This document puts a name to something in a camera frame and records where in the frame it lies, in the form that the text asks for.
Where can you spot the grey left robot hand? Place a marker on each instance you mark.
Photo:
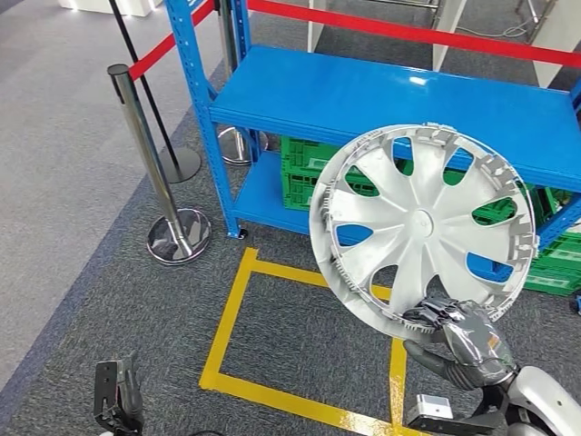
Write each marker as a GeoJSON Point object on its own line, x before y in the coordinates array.
{"type": "Point", "coordinates": [131, 397]}

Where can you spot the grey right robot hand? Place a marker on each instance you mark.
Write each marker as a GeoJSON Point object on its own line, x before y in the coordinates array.
{"type": "Point", "coordinates": [476, 349]}

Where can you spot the silver plastic wheel hubcap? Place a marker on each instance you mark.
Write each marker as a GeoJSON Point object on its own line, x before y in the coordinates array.
{"type": "Point", "coordinates": [426, 174]}

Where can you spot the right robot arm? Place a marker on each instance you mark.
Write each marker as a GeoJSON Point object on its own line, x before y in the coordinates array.
{"type": "Point", "coordinates": [545, 400]}

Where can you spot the blue metal shelf rack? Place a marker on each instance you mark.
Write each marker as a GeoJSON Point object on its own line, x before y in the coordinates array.
{"type": "Point", "coordinates": [363, 96]}

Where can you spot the yellow floor tape square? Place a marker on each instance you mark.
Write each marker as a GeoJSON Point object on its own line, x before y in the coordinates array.
{"type": "Point", "coordinates": [229, 319]}

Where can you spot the white panel desk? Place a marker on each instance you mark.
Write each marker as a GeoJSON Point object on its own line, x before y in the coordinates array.
{"type": "Point", "coordinates": [444, 30]}
{"type": "Point", "coordinates": [558, 48]}

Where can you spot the red barrier belt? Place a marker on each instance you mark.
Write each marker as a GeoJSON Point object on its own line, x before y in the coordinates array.
{"type": "Point", "coordinates": [167, 43]}
{"type": "Point", "coordinates": [408, 33]}

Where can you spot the white low platform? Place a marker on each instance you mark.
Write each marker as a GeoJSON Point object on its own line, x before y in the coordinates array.
{"type": "Point", "coordinates": [127, 6]}

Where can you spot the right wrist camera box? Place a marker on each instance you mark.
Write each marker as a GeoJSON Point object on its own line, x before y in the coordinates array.
{"type": "Point", "coordinates": [431, 408]}

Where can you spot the chrome stanchion post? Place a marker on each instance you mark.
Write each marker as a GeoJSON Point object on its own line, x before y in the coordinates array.
{"type": "Point", "coordinates": [179, 237]}
{"type": "Point", "coordinates": [241, 147]}

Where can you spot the black stanchion post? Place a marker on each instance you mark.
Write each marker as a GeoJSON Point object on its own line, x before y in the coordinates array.
{"type": "Point", "coordinates": [181, 165]}

